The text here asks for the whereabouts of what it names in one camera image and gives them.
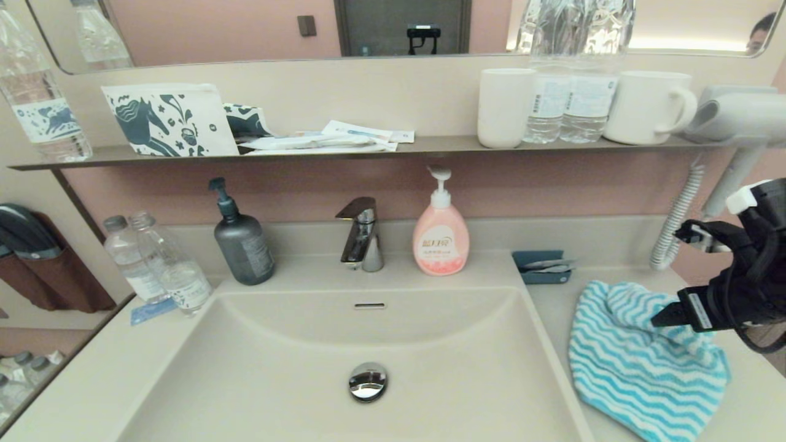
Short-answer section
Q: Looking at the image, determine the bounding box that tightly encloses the teal white zigzag striped towel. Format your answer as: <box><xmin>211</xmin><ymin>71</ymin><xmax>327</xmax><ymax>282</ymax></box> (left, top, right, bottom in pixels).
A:
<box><xmin>567</xmin><ymin>281</ymin><xmax>732</xmax><ymax>442</ymax></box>

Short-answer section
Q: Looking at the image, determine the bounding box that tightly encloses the chrome faucet lever handle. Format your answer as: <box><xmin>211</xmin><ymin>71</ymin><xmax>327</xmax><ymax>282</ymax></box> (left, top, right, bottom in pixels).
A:
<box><xmin>335</xmin><ymin>196</ymin><xmax>377</xmax><ymax>222</ymax></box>

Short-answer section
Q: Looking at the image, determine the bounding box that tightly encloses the chrome sink drain plug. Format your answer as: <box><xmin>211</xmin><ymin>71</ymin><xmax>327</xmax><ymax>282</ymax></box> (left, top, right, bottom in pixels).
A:
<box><xmin>348</xmin><ymin>362</ymin><xmax>389</xmax><ymax>403</ymax></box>

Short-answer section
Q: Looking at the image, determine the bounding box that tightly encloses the chrome faucet body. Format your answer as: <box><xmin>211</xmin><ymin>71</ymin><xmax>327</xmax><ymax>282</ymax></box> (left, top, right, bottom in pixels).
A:
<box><xmin>341</xmin><ymin>209</ymin><xmax>386</xmax><ymax>273</ymax></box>

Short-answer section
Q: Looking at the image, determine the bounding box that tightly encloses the beige wash basin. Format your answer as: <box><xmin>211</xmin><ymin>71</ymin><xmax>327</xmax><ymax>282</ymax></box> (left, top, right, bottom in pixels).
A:
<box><xmin>117</xmin><ymin>285</ymin><xmax>594</xmax><ymax>442</ymax></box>

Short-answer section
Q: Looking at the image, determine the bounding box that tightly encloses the teal amenity tray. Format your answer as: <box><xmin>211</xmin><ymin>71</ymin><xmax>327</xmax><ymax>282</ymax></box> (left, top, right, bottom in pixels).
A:
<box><xmin>512</xmin><ymin>250</ymin><xmax>572</xmax><ymax>285</ymax></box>

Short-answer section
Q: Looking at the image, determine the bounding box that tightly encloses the white grey hair dryer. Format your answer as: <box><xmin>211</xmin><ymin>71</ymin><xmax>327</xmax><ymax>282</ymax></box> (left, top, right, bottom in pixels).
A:
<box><xmin>654</xmin><ymin>85</ymin><xmax>786</xmax><ymax>219</ymax></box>

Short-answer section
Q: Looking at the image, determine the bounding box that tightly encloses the white ceramic mug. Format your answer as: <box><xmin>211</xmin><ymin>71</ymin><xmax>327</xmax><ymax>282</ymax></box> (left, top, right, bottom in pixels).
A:
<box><xmin>604</xmin><ymin>71</ymin><xmax>698</xmax><ymax>146</ymax></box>

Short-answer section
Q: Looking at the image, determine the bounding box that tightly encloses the water bottle white text label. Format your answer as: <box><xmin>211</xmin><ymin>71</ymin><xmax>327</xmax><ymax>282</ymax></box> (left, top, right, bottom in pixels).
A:
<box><xmin>559</xmin><ymin>0</ymin><xmax>637</xmax><ymax>145</ymax></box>
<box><xmin>521</xmin><ymin>0</ymin><xmax>578</xmax><ymax>145</ymax></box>

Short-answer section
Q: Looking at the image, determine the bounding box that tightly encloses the pink hand soap pump bottle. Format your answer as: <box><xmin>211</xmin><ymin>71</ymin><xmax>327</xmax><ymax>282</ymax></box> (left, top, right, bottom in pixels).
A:
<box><xmin>412</xmin><ymin>165</ymin><xmax>470</xmax><ymax>276</ymax></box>

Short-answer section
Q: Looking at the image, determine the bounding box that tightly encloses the white ceramic tumbler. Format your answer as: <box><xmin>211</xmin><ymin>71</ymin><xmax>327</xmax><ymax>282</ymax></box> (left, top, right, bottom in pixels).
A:
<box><xmin>477</xmin><ymin>68</ymin><xmax>537</xmax><ymax>149</ymax></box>

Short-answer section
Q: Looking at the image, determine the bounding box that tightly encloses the white blue amenity packet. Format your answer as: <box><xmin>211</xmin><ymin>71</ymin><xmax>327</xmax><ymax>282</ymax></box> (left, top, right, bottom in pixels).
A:
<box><xmin>322</xmin><ymin>120</ymin><xmax>416</xmax><ymax>145</ymax></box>

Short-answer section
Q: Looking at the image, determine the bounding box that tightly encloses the white wrapped amenity packet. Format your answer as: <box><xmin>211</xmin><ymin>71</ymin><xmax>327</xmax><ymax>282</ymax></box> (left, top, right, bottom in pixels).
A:
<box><xmin>240</xmin><ymin>134</ymin><xmax>399</xmax><ymax>155</ymax></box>

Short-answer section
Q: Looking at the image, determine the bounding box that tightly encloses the dark grey pump bottle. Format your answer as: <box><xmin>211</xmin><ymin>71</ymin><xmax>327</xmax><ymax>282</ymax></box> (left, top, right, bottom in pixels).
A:
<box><xmin>209</xmin><ymin>177</ymin><xmax>276</xmax><ymax>286</ymax></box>

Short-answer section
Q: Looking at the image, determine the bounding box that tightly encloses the small dark blue printed pouch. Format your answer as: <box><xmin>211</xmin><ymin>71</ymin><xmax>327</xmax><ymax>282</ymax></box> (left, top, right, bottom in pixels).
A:
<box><xmin>223</xmin><ymin>103</ymin><xmax>274</xmax><ymax>140</ymax></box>

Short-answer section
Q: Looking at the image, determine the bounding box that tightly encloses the small water bottle blue print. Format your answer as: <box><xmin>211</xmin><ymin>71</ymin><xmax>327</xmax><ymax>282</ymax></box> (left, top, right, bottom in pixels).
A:
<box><xmin>130</xmin><ymin>212</ymin><xmax>214</xmax><ymax>317</ymax></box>

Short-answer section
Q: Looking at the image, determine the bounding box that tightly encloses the blue card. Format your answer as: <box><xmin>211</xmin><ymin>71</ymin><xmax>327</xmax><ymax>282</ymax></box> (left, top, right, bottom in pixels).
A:
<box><xmin>130</xmin><ymin>298</ymin><xmax>179</xmax><ymax>327</ymax></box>

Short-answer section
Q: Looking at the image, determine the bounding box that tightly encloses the small water bottle plain label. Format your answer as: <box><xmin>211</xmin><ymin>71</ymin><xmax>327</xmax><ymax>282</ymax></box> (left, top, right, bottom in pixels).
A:
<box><xmin>103</xmin><ymin>215</ymin><xmax>170</xmax><ymax>305</ymax></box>

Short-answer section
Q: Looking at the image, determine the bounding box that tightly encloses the white pouch blue horse print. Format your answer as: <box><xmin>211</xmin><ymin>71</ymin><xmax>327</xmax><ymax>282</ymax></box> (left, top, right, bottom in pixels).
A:
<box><xmin>101</xmin><ymin>83</ymin><xmax>240</xmax><ymax>158</ymax></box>

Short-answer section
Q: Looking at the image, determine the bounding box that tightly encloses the brown hanging pouch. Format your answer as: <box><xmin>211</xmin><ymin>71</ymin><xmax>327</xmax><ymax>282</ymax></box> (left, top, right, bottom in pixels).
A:
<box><xmin>0</xmin><ymin>212</ymin><xmax>117</xmax><ymax>314</ymax></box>

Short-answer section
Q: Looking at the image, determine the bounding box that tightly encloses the small clear capped bottle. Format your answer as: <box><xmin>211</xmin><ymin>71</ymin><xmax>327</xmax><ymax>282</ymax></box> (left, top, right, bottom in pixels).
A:
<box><xmin>10</xmin><ymin>351</ymin><xmax>39</xmax><ymax>395</ymax></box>
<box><xmin>29</xmin><ymin>353</ymin><xmax>67</xmax><ymax>395</ymax></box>

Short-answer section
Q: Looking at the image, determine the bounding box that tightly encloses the dark grey rounded item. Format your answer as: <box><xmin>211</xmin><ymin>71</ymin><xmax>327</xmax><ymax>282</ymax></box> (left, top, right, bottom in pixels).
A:
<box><xmin>0</xmin><ymin>203</ymin><xmax>64</xmax><ymax>260</ymax></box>

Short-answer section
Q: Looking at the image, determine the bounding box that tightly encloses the water bottle blue print label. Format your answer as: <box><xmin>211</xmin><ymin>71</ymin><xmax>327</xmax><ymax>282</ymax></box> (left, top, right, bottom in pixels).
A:
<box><xmin>0</xmin><ymin>0</ymin><xmax>95</xmax><ymax>163</ymax></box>

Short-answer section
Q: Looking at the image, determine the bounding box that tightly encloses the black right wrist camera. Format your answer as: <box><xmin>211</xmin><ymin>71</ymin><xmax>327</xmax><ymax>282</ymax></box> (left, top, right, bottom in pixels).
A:
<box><xmin>674</xmin><ymin>219</ymin><xmax>757</xmax><ymax>254</ymax></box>

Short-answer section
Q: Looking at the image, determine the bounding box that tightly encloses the white coiled hair dryer cord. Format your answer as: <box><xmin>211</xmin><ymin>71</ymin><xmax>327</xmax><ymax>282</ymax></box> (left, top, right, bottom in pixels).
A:
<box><xmin>649</xmin><ymin>163</ymin><xmax>706</xmax><ymax>271</ymax></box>

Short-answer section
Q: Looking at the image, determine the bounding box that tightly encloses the grey wall shelf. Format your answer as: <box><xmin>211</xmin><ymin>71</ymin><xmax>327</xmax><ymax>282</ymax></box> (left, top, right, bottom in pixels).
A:
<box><xmin>9</xmin><ymin>135</ymin><xmax>786</xmax><ymax>171</ymax></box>

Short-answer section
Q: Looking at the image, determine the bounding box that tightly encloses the wall mirror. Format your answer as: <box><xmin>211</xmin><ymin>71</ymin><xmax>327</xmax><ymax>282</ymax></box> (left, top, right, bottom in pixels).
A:
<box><xmin>28</xmin><ymin>0</ymin><xmax>786</xmax><ymax>75</ymax></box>

